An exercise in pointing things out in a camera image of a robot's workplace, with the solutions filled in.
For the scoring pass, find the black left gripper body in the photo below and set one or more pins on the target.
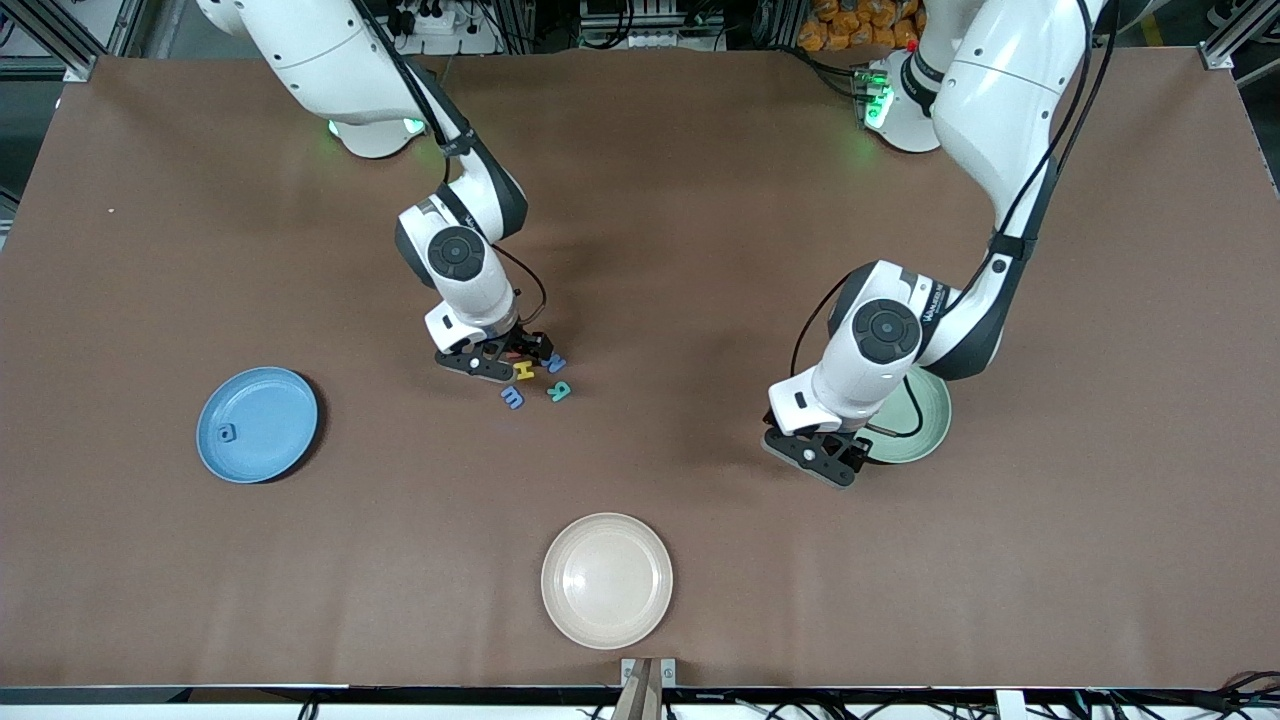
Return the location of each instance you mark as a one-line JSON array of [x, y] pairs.
[[858, 438]]

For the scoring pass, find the teal capital letter R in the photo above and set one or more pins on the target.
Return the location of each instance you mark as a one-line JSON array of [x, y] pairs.
[[557, 393]]

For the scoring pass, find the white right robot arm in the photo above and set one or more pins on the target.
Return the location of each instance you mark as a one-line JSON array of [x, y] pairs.
[[330, 50]]

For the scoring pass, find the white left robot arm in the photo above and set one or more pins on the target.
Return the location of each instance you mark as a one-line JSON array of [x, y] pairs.
[[1000, 100]]

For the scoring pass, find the blue capital letter M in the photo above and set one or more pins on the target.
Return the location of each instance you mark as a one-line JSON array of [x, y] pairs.
[[556, 365]]

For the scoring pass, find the yellow capital letter H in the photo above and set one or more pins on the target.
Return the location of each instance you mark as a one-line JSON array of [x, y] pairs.
[[523, 372]]

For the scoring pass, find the blue lowercase letter m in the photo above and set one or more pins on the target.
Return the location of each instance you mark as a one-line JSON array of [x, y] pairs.
[[512, 398]]

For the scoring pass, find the green plate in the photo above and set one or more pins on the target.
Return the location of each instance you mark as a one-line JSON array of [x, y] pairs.
[[925, 420]]

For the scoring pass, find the beige plate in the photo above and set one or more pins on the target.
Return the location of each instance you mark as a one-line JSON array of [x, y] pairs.
[[607, 580]]

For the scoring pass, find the blue plate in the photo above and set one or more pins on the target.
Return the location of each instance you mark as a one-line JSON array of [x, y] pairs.
[[270, 400]]

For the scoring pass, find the white power strip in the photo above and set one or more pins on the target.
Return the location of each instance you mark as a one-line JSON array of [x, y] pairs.
[[455, 40]]

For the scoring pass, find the black equipment rack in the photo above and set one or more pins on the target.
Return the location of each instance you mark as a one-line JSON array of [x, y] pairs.
[[650, 25]]

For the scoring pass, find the orange snack packets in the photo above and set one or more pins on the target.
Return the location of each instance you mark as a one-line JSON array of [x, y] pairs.
[[850, 25]]

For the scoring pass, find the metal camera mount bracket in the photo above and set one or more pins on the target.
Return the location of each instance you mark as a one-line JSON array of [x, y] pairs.
[[648, 675]]

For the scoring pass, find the aluminium frame post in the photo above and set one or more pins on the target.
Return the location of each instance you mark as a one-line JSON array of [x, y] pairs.
[[80, 68], [1217, 55]]

